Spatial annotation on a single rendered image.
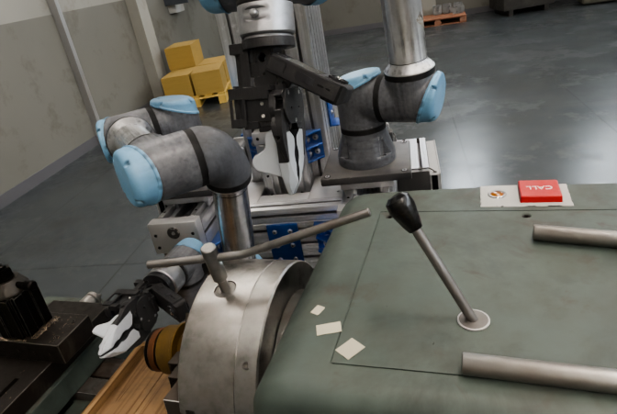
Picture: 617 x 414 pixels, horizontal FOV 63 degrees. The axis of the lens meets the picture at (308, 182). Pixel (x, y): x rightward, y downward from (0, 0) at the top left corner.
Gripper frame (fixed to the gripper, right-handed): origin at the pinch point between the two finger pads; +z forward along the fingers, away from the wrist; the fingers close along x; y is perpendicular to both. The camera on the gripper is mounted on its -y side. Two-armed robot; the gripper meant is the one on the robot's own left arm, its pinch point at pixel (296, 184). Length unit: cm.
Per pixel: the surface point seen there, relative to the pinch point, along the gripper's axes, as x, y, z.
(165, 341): -2.6, 27.4, 26.8
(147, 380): -19, 47, 46
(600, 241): -6.8, -38.7, 9.8
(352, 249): -6.3, -5.6, 11.2
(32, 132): -344, 425, -4
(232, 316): 4.9, 9.6, 17.8
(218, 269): 4.0, 11.6, 11.2
